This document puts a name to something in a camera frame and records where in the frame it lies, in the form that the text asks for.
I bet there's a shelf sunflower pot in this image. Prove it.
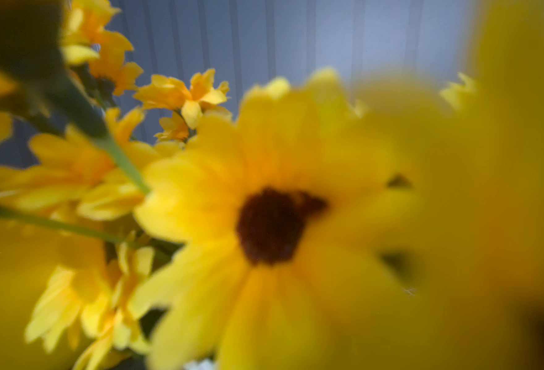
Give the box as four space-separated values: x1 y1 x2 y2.
0 1 544 369

